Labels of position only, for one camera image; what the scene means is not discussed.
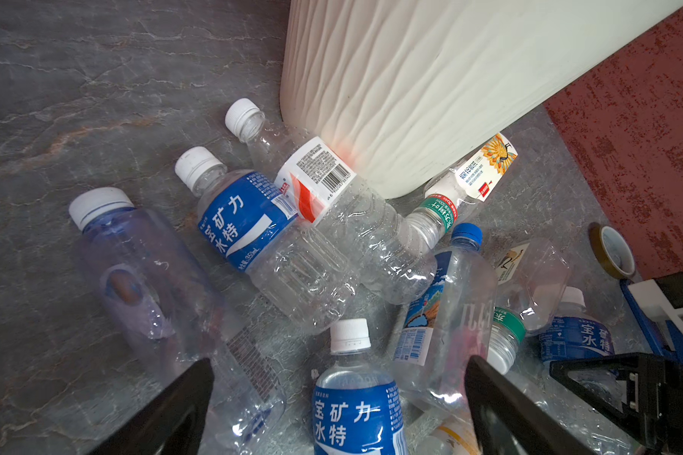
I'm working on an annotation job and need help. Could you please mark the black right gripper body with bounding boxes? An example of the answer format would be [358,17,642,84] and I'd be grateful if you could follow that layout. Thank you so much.
[641,356,683,454]

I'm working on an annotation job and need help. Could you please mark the white ribbed waste bin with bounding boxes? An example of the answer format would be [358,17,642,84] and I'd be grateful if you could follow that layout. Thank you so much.
[280,1,680,199]

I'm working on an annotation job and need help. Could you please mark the blue tool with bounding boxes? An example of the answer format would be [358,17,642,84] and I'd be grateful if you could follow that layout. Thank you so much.
[620,279,683,365]

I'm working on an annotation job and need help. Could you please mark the brown tape roll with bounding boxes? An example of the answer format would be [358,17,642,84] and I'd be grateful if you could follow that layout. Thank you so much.
[588,223,637,280]

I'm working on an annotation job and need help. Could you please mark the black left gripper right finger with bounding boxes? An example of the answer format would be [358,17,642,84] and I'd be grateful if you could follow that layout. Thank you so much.
[465,356,591,455]

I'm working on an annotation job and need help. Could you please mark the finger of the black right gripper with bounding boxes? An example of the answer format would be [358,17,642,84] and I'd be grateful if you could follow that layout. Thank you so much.
[549,354,641,432]

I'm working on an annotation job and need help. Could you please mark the white red label bottle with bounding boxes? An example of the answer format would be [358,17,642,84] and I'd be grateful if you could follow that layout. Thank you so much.
[225,98,436,305]

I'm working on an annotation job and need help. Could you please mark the green label clear bottle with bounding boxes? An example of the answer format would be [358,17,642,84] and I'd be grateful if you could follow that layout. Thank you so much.
[406,193,458,250]

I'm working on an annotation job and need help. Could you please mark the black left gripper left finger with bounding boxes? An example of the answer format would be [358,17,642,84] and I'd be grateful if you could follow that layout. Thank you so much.
[91,358,214,454]

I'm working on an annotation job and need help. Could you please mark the purple tinted plastic bottle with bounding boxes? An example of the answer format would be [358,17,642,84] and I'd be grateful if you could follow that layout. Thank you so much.
[68,187,286,454]

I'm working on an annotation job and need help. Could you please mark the green cap clear bottle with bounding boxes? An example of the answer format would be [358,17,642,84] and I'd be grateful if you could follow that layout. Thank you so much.
[487,238,571,375]

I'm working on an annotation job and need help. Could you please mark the blue label bottle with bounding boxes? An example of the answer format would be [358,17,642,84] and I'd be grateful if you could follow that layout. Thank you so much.
[311,318,409,455]
[538,286,615,363]
[175,147,358,335]

